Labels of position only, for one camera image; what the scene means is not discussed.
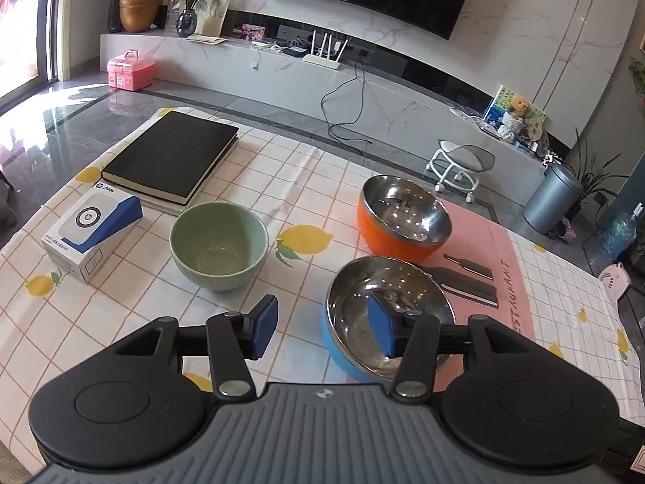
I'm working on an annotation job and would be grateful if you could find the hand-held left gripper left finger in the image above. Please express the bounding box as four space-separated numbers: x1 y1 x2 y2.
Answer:
108 295 279 399

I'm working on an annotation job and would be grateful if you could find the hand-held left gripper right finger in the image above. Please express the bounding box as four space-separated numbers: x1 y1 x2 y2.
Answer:
367 295 547 400

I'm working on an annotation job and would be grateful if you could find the blue steel bowl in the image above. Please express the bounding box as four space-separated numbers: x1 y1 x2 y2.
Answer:
322 256 456 383

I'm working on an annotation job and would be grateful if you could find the orange steel bowl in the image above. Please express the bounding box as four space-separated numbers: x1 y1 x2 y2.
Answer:
357 175 452 264

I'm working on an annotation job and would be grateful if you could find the green ceramic bowl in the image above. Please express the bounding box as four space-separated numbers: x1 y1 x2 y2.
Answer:
169 202 269 292

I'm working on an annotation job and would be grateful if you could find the pink printed cloth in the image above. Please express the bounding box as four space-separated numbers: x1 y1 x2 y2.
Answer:
353 196 537 394

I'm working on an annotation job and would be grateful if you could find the checked lemon tablecloth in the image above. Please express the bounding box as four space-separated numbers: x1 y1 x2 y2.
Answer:
0 106 645 469

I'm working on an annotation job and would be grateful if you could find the white wheeled stool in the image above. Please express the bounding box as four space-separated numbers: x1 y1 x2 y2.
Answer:
427 140 495 205

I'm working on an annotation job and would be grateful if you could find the black notebook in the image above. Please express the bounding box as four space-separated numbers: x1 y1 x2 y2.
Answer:
101 111 240 207

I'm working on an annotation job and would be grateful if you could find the white and blue box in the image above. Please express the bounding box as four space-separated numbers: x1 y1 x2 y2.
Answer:
41 179 144 284

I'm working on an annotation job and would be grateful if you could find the pink bag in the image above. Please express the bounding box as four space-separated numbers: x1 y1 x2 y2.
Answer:
549 217 578 239

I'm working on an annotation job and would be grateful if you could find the grey trash bin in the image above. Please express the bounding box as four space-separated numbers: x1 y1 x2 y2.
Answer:
523 163 585 235

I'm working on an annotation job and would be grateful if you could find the pink fan heater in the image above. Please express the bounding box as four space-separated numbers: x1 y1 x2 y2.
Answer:
599 262 633 298

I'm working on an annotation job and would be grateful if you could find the marble television console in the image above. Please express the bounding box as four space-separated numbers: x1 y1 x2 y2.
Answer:
100 30 572 182

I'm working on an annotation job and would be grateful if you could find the blue picture board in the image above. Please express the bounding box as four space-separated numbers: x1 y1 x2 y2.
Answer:
484 85 547 132

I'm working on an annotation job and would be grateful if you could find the blue water jug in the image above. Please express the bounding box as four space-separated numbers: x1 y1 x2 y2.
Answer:
599 212 638 263

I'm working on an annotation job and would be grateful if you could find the teddy bear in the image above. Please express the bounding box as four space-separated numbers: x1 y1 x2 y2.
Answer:
499 98 532 143

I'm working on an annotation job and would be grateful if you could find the potted long-leaf plant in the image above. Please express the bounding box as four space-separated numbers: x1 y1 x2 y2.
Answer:
574 131 630 202

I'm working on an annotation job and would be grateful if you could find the white router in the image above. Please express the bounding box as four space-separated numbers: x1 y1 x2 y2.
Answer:
302 31 348 65

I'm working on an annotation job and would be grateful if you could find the pink storage box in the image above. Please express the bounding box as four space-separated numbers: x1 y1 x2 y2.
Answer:
107 49 156 92

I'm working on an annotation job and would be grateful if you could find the white art card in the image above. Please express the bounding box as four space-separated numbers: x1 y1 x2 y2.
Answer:
194 0 230 37

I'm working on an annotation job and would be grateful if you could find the golden vase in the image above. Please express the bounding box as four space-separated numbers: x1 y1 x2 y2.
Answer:
119 0 162 35

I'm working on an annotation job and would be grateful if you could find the hanging vine plant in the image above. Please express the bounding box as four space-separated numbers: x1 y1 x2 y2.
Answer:
627 55 645 112

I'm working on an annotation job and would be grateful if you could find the sliding glass door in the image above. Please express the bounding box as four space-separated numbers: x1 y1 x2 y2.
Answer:
0 0 66 112

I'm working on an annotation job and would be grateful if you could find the black cable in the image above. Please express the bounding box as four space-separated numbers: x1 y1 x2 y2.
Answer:
321 53 371 157

